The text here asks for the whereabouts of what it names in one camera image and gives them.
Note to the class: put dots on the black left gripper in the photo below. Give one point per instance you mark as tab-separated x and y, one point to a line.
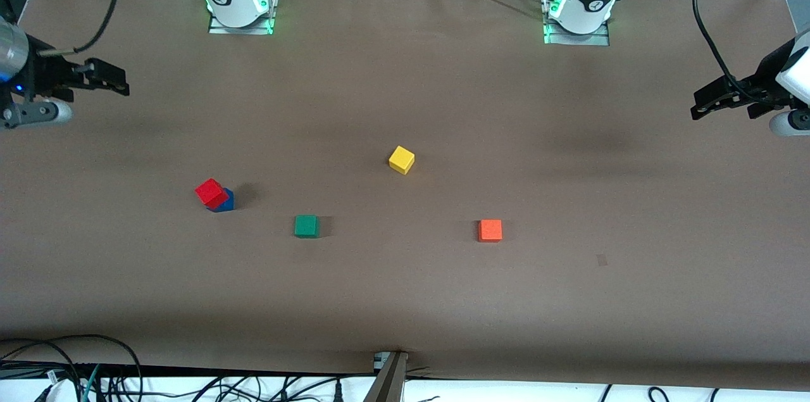
764	76

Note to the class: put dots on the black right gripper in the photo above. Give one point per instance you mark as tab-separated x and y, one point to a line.
43	75

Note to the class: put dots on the red wooden block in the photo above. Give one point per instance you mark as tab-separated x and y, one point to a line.
211	192

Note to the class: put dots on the blue wooden block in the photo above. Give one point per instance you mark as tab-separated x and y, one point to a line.
229	200

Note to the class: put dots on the green wooden block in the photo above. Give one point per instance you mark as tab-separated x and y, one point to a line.
306	226

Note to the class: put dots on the orange wooden block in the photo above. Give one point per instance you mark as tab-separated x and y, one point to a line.
490	230

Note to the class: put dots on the yellow wooden block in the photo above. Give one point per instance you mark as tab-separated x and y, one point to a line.
401	159

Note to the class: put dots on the brown paper table cover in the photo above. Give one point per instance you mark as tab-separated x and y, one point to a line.
405	294

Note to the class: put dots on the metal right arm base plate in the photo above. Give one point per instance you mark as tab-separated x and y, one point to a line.
218	30

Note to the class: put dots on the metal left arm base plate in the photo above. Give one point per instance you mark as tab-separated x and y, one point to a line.
601	40

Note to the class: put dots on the metal table edge bracket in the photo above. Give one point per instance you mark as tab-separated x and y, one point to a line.
389	380

